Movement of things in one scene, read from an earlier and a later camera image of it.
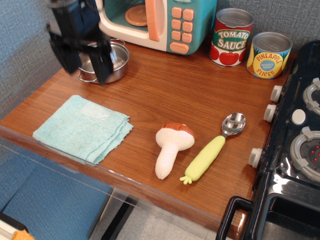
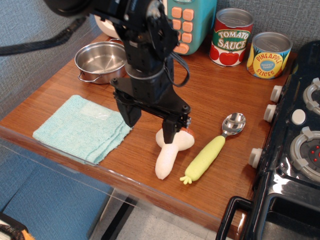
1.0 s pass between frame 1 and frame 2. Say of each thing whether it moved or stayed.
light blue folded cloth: stayed
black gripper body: moved
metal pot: stayed
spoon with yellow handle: stayed
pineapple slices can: stayed
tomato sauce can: stayed
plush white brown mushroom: stayed
